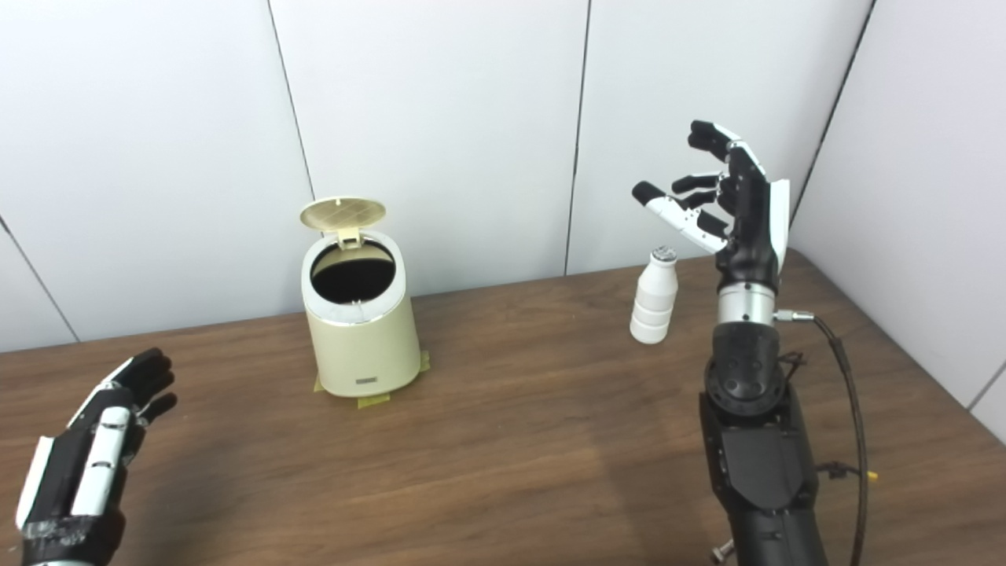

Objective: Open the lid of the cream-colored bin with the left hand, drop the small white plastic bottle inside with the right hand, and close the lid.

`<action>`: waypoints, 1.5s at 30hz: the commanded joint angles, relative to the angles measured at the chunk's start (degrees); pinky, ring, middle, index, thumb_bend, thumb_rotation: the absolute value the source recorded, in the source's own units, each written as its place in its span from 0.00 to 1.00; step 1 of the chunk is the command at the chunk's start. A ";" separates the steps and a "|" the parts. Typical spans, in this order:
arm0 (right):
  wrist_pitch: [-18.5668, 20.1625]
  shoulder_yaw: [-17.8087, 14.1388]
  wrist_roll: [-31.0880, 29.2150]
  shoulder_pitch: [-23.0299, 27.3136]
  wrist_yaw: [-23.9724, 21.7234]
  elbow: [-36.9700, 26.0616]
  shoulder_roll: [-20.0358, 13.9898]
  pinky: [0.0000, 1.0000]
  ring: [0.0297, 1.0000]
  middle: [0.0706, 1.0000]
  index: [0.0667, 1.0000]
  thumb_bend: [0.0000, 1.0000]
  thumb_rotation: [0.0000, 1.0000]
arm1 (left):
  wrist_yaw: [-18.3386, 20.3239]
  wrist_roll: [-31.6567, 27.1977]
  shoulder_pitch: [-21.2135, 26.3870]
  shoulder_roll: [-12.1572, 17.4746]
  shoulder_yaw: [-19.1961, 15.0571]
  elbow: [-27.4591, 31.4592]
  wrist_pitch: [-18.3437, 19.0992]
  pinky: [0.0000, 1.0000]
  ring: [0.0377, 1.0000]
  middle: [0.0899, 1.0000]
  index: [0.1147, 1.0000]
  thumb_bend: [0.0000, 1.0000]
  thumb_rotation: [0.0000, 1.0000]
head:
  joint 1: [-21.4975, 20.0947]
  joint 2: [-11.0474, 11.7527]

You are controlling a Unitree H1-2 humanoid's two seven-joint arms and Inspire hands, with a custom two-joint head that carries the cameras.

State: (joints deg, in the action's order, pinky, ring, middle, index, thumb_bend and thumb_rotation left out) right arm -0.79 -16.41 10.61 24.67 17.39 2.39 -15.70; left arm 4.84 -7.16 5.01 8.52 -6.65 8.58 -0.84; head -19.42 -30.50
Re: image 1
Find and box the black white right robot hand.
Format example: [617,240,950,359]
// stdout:
[631,119,791,293]

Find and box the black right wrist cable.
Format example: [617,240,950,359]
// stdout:
[774,310,879,566]

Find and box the small white plastic bottle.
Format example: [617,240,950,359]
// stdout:
[629,246,680,345]

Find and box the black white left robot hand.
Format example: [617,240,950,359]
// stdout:
[16,348,178,566]

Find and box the cream-colored cylindrical bin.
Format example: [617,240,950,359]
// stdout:
[300,228,422,399]

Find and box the round cream bin lid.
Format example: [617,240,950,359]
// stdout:
[299,197,387,251]

